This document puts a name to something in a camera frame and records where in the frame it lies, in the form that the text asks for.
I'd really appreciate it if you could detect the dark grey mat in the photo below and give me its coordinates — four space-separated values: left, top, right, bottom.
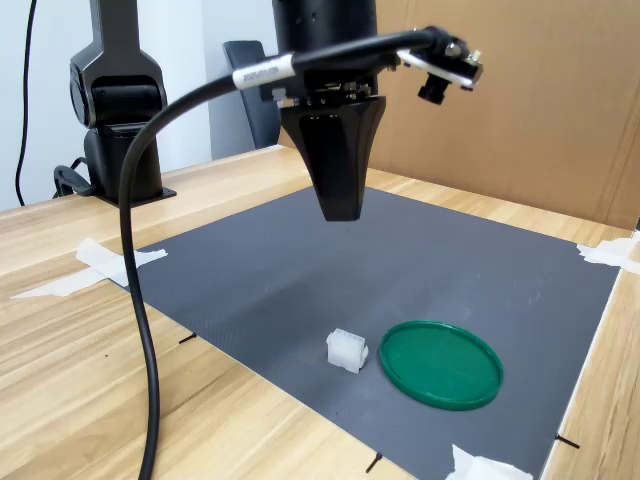
122 187 624 480

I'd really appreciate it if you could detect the small white plastic terminal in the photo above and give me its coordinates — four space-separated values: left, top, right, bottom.
325 327 370 375

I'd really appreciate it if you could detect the white masking tape strip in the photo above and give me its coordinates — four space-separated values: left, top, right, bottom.
474 454 535 480
9 248 169 301
75 237 132 289
574 243 640 276
447 443 486 480
597 234 640 257

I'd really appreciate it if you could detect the round green lid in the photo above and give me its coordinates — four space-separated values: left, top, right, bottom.
378 319 505 412

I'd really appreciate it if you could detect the small white camera box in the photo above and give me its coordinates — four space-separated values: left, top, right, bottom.
399 39 485 106

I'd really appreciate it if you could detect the thick black camera cable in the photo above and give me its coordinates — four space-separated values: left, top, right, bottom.
118 24 451 480

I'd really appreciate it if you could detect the black base cable plug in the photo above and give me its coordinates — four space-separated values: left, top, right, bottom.
53 156 97 200

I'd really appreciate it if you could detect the large brown cardboard partition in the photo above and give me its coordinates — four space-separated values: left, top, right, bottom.
405 0 640 232

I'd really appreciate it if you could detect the thin black cable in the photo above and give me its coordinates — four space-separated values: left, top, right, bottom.
14 0 39 207

